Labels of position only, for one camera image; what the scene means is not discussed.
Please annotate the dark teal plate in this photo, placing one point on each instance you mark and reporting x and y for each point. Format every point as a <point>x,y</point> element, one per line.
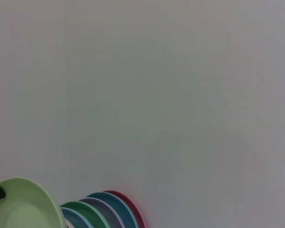
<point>114,202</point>

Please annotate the grey lilac plate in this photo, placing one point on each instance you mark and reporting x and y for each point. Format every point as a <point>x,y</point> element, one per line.
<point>102,206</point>

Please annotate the dark green plate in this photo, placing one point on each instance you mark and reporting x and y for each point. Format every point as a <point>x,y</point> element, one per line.
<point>85,209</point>

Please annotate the beige plate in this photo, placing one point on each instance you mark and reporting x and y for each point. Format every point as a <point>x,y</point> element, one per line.
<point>69,224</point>

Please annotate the blue plate with pale rim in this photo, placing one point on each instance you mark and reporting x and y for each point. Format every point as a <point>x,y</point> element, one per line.
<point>72,215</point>

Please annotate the red plate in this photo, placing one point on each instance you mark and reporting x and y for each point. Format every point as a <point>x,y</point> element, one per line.
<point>133,206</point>

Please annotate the light green plate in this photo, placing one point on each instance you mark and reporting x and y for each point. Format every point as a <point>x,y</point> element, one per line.
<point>26,209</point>

